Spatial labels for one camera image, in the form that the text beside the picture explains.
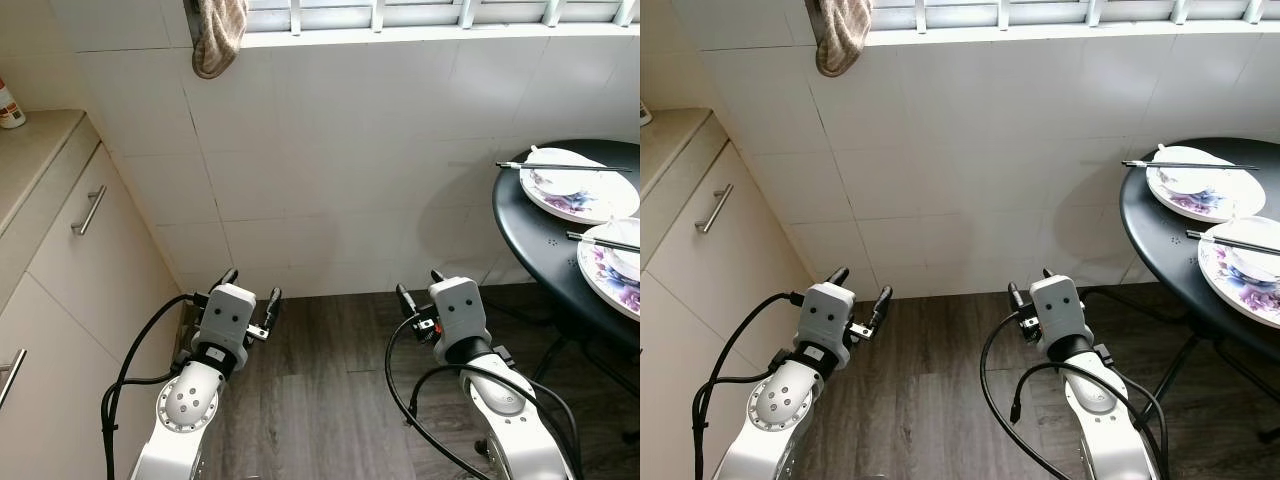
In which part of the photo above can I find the white floral plate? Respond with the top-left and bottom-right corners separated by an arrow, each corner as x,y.
577,218 -> 641,322
1146,147 -> 1267,224
519,148 -> 641,225
1197,215 -> 1280,330

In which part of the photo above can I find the beige kitchen cabinet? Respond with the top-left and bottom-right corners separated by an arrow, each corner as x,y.
640,108 -> 816,480
0,108 -> 191,480

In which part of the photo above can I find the black round table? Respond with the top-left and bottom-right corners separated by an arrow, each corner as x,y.
1120,137 -> 1280,443
492,138 -> 641,401

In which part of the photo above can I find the black chopstick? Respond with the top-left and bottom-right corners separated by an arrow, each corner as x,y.
496,159 -> 635,175
1121,158 -> 1262,174
1186,230 -> 1280,258
566,231 -> 641,254

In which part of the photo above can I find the brown hanging towel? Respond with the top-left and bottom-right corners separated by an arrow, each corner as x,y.
190,0 -> 250,80
815,0 -> 874,80

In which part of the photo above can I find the white window grille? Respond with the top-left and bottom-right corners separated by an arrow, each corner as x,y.
810,0 -> 1280,47
185,0 -> 641,47

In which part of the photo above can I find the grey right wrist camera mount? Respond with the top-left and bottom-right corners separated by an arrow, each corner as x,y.
1030,275 -> 1094,342
428,277 -> 492,347

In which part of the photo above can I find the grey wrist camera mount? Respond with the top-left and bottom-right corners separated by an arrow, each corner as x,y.
1030,275 -> 1094,342
428,277 -> 492,347
200,284 -> 259,367
800,283 -> 858,371

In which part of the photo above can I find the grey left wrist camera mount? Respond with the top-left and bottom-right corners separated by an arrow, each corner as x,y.
200,284 -> 259,367
800,283 -> 858,371

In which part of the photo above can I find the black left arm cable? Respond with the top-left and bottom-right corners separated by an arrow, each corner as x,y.
99,292 -> 203,480
691,292 -> 807,480

